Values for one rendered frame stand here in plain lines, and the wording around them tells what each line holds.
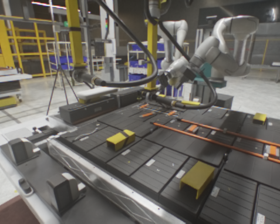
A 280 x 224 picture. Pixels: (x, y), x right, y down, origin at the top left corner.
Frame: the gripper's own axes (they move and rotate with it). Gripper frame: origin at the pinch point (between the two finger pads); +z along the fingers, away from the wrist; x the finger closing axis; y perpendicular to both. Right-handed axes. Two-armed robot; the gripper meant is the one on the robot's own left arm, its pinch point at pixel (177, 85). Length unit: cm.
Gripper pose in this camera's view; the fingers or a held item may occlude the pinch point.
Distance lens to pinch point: 121.6
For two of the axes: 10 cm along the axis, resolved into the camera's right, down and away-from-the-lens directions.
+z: -5.8, 7.6, 2.8
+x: -7.0, -2.9, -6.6
